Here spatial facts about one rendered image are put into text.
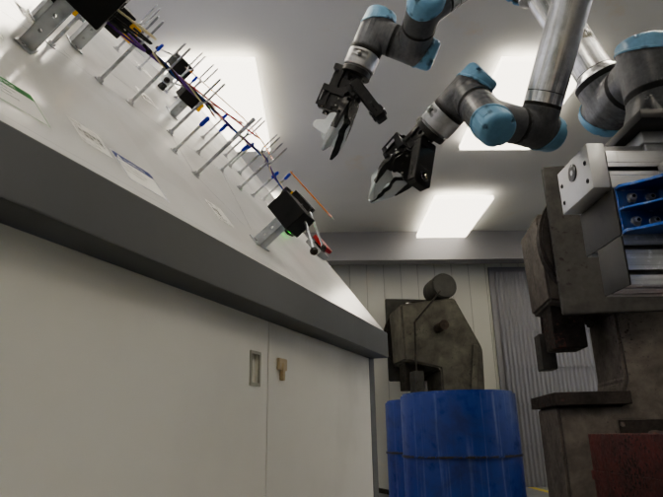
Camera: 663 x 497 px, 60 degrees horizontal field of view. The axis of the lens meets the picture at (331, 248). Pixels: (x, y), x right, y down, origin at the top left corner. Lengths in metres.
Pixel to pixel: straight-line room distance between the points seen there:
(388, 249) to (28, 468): 6.49
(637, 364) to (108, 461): 4.24
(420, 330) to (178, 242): 5.61
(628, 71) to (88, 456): 1.18
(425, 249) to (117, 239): 6.49
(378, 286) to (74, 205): 6.85
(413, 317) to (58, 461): 5.75
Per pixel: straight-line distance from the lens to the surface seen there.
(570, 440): 4.47
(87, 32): 1.11
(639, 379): 4.64
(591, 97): 1.46
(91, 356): 0.64
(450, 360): 6.28
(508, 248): 7.28
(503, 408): 2.59
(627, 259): 1.10
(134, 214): 0.64
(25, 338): 0.58
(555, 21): 1.26
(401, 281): 7.39
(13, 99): 0.63
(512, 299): 7.61
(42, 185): 0.56
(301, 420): 1.07
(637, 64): 1.35
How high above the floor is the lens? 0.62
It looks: 18 degrees up
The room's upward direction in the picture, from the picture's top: 1 degrees counter-clockwise
